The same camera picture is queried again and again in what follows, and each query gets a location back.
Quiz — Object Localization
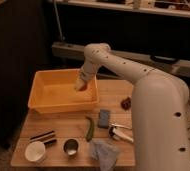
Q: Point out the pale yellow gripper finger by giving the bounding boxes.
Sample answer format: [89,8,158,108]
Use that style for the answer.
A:
[75,78,86,91]

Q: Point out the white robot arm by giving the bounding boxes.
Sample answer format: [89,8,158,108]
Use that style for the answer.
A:
[75,43,190,171]

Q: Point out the small metal cup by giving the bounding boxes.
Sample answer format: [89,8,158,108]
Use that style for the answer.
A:
[63,139,79,156]

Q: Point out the yellow plastic bin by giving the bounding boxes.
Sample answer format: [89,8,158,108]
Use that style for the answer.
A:
[28,69,99,113]

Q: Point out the blue sponge block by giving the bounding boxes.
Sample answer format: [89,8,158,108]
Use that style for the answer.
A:
[98,109,110,129]

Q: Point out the grey vertical pole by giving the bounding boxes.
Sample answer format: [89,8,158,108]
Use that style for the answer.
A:
[53,0,65,43]

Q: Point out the green chili pepper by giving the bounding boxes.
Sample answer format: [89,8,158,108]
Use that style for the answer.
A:
[86,117,94,142]

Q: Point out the silver metal fork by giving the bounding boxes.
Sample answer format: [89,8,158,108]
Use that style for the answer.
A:
[111,123,132,130]

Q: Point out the lower black stick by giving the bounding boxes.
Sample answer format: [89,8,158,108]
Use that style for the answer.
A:
[44,139,57,145]

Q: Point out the grey crumpled cloth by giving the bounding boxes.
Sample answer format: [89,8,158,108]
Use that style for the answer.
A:
[89,140,120,171]

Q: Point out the white ceramic bowl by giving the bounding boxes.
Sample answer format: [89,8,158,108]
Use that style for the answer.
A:
[24,141,46,163]

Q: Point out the upper white shelf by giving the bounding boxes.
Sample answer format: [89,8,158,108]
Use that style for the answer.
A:
[47,0,190,18]

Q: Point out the grey metal shelf rail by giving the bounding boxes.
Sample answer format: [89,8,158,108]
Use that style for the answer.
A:
[52,42,190,78]

